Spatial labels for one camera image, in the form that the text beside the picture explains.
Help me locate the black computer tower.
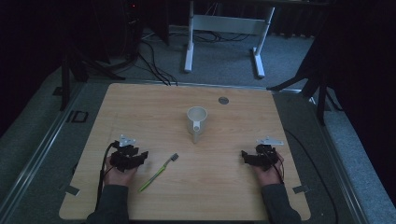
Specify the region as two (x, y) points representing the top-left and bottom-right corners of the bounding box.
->
(120, 0), (145, 62)

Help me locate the silver metal rail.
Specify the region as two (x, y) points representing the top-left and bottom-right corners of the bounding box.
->
(0, 82), (88, 220)
(307, 95), (371, 224)

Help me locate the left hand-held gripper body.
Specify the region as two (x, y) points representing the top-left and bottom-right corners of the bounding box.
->
(109, 133), (140, 173)

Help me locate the grey tape piece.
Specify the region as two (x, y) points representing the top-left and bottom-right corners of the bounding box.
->
(291, 184), (311, 195)
(58, 183), (81, 197)

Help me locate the black rectangular frame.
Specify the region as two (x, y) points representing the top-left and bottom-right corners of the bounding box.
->
(65, 109), (90, 124)

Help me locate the black floor cables bundle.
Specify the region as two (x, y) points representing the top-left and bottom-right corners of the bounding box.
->
(136, 29), (251, 87)

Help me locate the white cup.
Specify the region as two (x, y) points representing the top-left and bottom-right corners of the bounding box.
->
(186, 105), (208, 145)

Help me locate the black metal stand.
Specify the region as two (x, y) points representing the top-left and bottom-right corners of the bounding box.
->
(58, 0), (126, 112)
(266, 0), (344, 126)

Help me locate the white desk frame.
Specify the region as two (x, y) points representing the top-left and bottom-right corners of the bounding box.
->
(183, 0), (276, 79)

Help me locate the green toothbrush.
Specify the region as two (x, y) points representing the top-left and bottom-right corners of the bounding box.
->
(137, 152), (180, 193)

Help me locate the long black floor cable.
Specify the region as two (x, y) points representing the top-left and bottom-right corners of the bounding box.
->
(284, 128), (340, 224)

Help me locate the person's right hand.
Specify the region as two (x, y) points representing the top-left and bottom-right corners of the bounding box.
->
(251, 153), (285, 188)

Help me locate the person's left hand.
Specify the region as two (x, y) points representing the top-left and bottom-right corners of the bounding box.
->
(103, 156), (138, 188)

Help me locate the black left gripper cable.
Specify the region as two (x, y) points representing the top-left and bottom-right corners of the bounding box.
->
(95, 141), (121, 210)

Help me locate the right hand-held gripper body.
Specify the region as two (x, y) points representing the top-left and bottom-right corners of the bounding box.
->
(254, 135), (285, 173)

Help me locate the thin right gripper cable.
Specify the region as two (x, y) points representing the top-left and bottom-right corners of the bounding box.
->
(270, 152), (286, 185)

